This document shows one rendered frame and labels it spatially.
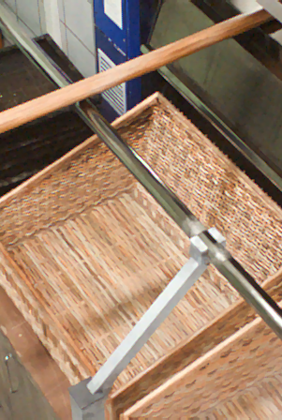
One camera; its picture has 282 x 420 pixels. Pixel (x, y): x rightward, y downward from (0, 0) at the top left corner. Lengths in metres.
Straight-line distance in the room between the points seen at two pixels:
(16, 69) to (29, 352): 0.68
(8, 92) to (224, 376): 0.84
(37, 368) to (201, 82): 0.67
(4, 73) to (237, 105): 0.63
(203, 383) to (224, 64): 0.62
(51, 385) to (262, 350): 0.43
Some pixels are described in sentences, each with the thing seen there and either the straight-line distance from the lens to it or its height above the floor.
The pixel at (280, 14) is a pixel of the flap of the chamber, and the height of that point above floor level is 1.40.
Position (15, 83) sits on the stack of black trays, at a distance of 2.30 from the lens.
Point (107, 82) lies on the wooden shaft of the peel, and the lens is 1.65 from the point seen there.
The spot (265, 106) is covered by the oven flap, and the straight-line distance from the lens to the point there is 1.88.
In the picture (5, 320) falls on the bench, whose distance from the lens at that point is 2.10.
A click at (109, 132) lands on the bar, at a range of 1.59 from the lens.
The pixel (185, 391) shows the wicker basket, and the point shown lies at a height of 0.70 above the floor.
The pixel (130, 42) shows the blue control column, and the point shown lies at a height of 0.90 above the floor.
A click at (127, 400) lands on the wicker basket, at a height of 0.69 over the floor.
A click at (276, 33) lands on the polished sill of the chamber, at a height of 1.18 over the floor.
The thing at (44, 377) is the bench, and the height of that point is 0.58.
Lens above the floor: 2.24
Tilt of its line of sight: 47 degrees down
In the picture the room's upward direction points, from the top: 1 degrees counter-clockwise
